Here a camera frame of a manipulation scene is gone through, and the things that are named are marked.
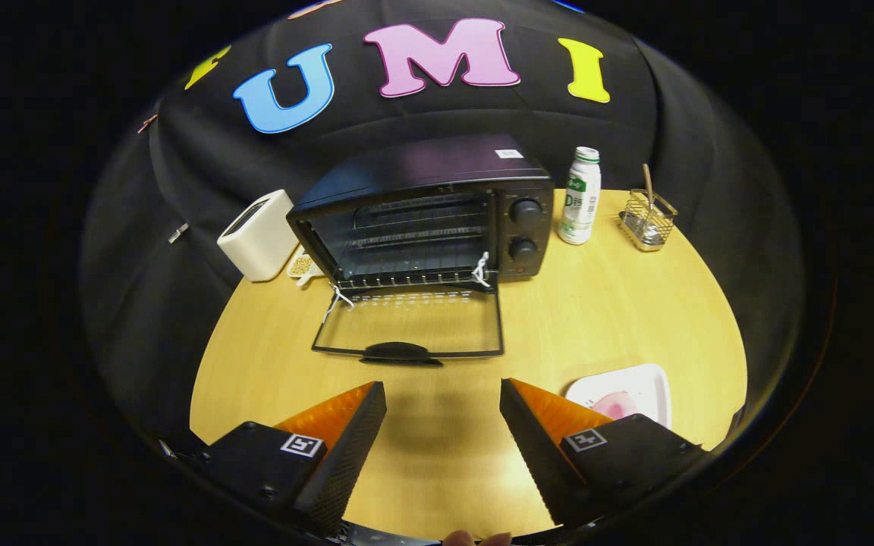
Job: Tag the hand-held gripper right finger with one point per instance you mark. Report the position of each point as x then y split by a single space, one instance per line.
539 455

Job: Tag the silver clip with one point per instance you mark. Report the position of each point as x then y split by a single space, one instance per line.
178 233

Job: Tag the white bottle green label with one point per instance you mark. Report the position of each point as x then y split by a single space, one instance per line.
580 205

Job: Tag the small dish with seeds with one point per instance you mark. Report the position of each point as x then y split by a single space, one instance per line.
302 265

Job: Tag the black toaster oven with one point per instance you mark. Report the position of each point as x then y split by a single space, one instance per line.
422 163

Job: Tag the pink clip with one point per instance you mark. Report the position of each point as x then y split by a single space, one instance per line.
149 123

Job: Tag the white bread toaster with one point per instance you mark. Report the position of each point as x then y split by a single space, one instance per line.
259 239

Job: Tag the pink ham slice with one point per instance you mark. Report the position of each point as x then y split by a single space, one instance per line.
615 406

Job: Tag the white rectangular plate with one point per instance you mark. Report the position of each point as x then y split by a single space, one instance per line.
646 383

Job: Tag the wooden stick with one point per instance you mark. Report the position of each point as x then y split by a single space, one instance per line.
648 186

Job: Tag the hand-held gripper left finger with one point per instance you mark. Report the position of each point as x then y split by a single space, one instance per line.
346 462

